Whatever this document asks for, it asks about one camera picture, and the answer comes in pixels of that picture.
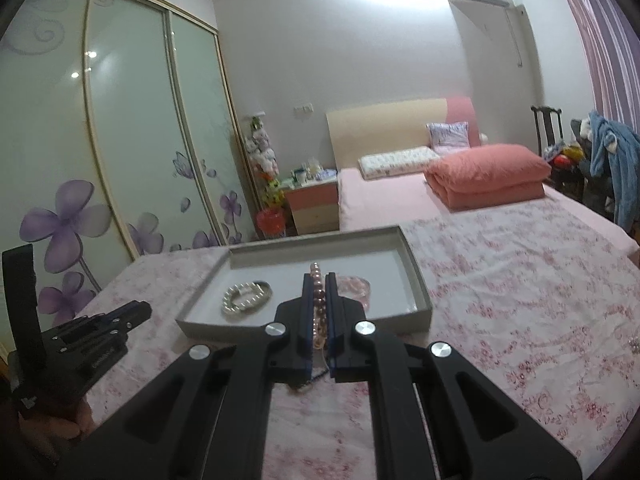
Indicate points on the pink and cream nightstand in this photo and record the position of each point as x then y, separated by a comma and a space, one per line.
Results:
312, 207

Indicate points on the pink translucent bangle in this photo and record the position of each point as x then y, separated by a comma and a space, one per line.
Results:
355, 287

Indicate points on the bed with pink sheet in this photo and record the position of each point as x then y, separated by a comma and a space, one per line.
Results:
380, 195

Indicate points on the grey cardboard box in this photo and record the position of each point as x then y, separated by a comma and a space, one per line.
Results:
280, 266

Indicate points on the white wall socket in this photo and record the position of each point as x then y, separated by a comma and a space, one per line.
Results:
304, 108

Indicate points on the folded pink quilt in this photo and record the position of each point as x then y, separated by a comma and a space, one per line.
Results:
485, 175

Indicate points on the air conditioner pipe cover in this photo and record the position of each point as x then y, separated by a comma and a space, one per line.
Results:
519, 35

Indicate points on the blue bathrobe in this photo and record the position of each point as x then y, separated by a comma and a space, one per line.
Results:
612, 170

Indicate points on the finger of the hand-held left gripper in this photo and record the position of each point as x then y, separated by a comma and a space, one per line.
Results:
135, 310
117, 327

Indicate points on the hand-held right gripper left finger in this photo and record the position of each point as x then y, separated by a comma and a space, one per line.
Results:
306, 312

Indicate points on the purple pillow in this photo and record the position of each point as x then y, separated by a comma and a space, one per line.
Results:
448, 137

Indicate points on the stack of plush toys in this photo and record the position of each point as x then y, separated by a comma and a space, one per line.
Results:
262, 160

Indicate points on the blue cloth item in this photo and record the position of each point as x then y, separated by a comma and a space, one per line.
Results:
326, 175

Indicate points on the black wooden chair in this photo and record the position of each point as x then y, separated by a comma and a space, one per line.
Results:
547, 130

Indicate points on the person's left hand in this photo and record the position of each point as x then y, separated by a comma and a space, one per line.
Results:
60, 430

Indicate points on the pink striped curtain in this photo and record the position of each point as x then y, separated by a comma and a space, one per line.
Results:
600, 35

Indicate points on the floral glass sliding wardrobe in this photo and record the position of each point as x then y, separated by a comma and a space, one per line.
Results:
125, 135

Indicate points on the colourful toy pile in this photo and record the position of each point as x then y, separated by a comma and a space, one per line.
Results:
565, 155

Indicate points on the white patterned pillow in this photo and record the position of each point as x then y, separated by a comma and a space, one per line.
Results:
395, 162

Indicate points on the floral pink tablecloth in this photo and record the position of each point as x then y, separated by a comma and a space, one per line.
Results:
500, 320

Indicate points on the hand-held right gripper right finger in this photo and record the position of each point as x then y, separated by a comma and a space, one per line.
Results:
331, 312

